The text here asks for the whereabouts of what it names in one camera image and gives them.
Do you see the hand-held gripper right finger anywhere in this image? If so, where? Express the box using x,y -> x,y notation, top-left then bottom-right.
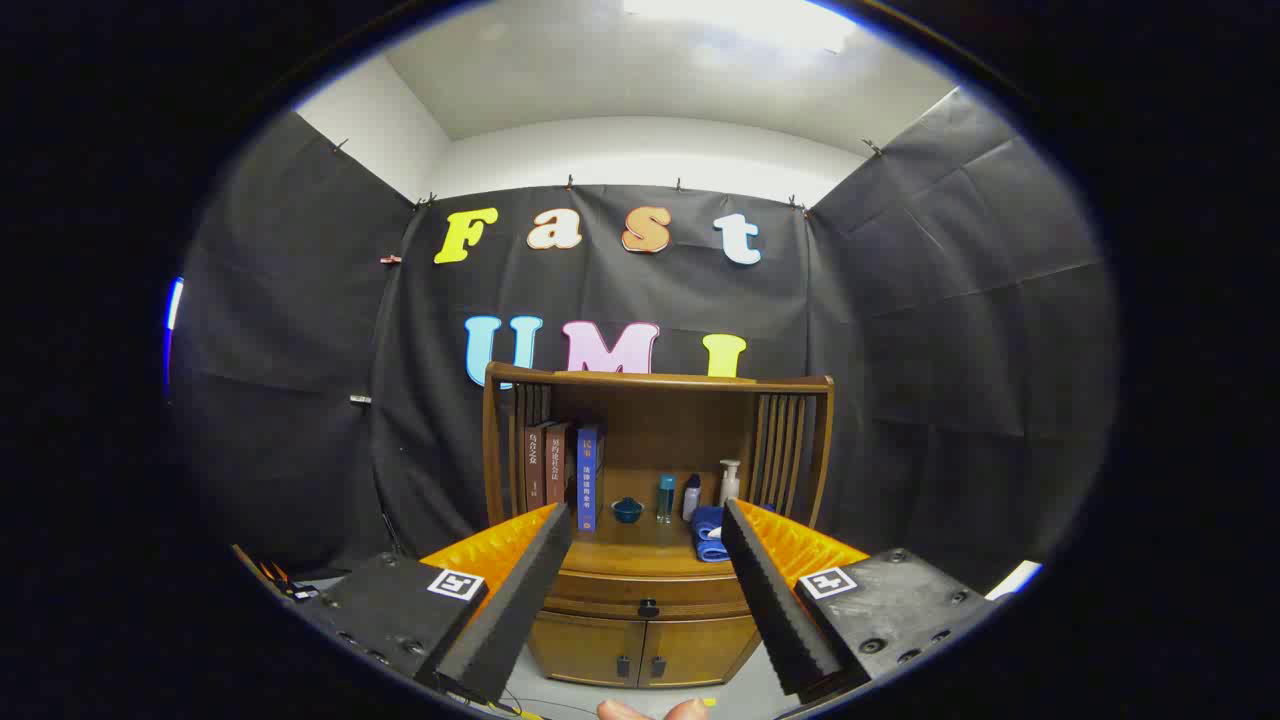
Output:
720,498 -> 1001,701

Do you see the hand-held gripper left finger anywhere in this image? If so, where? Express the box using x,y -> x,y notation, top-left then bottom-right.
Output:
290,503 -> 573,706

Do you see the wooden cabinet door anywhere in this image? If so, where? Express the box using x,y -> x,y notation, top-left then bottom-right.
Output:
528,612 -> 646,689
640,615 -> 763,689

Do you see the wooden countertop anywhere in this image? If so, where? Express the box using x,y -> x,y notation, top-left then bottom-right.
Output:
548,510 -> 746,581

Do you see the wooden cabinet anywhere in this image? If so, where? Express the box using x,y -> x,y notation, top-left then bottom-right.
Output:
482,362 -> 836,691

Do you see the folded blue towel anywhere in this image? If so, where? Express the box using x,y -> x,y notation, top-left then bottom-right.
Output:
691,505 -> 731,563

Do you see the dark brown book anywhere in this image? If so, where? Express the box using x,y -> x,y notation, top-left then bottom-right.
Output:
525,422 -> 553,511

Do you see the blue book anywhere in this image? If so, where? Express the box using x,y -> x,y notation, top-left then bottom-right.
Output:
575,422 -> 606,533

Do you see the thin black cable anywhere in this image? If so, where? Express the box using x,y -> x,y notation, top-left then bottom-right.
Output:
470,690 -> 601,720

